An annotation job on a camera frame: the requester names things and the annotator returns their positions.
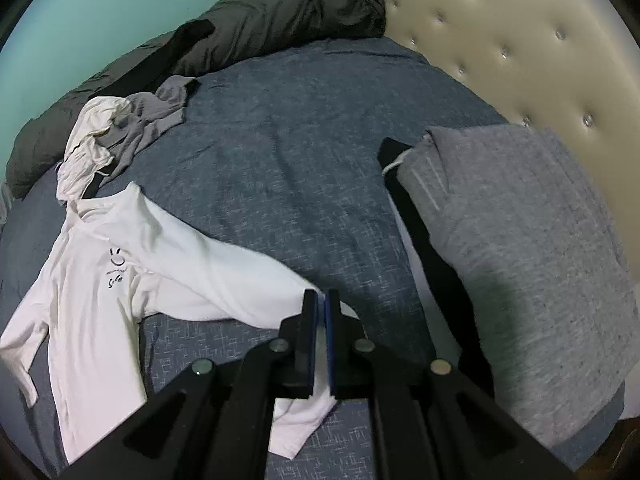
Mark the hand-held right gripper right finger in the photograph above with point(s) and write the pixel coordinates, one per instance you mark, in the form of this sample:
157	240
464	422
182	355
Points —
331	340

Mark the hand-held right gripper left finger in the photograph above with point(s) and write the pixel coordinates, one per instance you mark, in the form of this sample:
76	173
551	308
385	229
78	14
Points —
311	330

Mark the white long-sleeve shirt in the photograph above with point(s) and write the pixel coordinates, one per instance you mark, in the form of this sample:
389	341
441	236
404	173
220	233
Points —
100	320

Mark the folded light grey garment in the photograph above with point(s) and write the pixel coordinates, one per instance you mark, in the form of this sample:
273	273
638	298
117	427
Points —
407	240

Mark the blue patterned bed sheet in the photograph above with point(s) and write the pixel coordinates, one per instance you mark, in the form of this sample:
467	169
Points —
290	170

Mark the crumpled grey garment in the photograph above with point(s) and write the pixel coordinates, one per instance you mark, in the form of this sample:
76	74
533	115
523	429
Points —
150	115

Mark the dark grey rolled duvet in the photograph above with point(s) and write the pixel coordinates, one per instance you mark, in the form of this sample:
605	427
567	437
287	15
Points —
280	15

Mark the cream tufted headboard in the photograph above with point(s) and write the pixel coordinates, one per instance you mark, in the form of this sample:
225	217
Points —
525	60

